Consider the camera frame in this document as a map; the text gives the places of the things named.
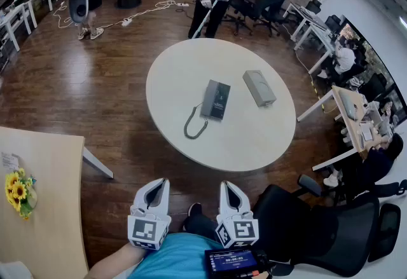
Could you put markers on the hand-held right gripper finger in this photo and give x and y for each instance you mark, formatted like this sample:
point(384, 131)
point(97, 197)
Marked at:
point(223, 201)
point(246, 204)

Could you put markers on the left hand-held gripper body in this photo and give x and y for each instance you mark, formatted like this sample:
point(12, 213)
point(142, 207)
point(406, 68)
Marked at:
point(143, 228)

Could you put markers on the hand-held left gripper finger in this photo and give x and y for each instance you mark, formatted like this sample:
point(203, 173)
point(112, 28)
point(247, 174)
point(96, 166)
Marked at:
point(140, 198)
point(166, 201)

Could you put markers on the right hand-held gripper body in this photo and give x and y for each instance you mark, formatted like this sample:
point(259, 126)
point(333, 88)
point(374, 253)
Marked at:
point(243, 230)

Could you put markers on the person's left forearm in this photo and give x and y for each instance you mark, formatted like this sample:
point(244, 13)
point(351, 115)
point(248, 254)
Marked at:
point(111, 262)

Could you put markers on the person's black shoe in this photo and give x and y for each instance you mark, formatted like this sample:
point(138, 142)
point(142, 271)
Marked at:
point(194, 209)

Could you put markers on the person's dark trousers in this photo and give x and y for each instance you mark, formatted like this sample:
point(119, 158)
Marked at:
point(200, 227)

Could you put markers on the person's blue shirt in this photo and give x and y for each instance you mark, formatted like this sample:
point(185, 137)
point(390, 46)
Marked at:
point(175, 258)

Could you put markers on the black mesh office chair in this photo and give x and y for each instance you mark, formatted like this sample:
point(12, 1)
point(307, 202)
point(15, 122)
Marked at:
point(302, 230)

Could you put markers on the light wooden desk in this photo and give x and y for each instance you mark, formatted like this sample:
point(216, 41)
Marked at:
point(54, 208)

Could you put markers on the grey rectangular device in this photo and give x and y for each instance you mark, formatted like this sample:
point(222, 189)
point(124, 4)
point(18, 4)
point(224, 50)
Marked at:
point(259, 88)

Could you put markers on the yellow sunflower bouquet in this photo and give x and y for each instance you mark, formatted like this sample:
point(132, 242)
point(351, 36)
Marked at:
point(17, 190)

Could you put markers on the wooden desk with white legs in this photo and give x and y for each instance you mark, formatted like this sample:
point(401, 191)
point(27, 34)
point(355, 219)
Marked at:
point(353, 131)

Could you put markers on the white paper label card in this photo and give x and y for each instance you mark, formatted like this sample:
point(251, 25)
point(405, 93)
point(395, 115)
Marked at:
point(9, 161)

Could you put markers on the white electric kettle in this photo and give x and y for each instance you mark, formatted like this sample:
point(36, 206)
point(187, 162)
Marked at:
point(12, 271)

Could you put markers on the silver laptop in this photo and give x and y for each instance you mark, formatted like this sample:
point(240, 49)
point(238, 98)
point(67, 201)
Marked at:
point(347, 104)

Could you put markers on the white power strip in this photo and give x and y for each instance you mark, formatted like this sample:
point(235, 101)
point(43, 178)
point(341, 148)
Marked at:
point(126, 22)
point(182, 4)

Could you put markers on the long white pole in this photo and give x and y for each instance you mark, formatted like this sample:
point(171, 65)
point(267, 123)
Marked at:
point(203, 20)

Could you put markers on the ceiling strip light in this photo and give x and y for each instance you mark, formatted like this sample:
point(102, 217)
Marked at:
point(404, 22)

